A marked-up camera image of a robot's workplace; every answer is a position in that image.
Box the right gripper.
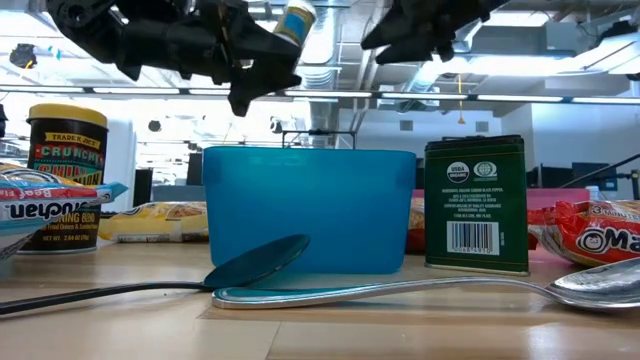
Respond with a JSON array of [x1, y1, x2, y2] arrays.
[[360, 0, 509, 64]]

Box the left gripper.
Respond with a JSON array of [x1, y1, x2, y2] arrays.
[[116, 0, 304, 118]]

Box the green pepper tin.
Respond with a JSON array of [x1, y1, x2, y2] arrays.
[[423, 134, 531, 278]]

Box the red Maruchan ramen packet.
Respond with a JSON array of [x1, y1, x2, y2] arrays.
[[527, 199, 640, 269], [405, 197, 427, 255]]

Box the yellow ramen noodle packet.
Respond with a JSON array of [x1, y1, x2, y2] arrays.
[[98, 201, 210, 245]]

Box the yellow-lid crunchy chili jar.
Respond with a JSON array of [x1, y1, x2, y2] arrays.
[[17, 103, 109, 256]]

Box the red plastic bin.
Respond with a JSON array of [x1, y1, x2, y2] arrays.
[[412, 188, 591, 211]]

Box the Maruchan beef ramen packet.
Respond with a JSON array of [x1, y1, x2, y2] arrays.
[[0, 162, 130, 264]]

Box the long ceiling light bar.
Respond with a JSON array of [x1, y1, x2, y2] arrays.
[[0, 85, 640, 105]]

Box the black monitor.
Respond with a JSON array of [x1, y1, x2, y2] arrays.
[[133, 168, 154, 208], [186, 152, 204, 187]]

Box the teal-blue rectangular plastic bin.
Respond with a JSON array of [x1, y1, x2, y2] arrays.
[[202, 145, 418, 275]]

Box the black spoon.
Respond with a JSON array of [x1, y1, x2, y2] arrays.
[[0, 233, 312, 317]]

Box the black ceiling-hung device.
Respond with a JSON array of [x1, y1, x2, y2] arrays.
[[8, 43, 39, 70]]

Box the silver metal spoon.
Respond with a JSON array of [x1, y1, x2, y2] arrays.
[[211, 257, 640, 314]]

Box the silver spiral air duct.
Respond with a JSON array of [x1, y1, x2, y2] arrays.
[[299, 0, 342, 149], [402, 19, 484, 96]]

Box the yellow hanging cord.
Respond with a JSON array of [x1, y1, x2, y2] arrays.
[[456, 73, 466, 125]]

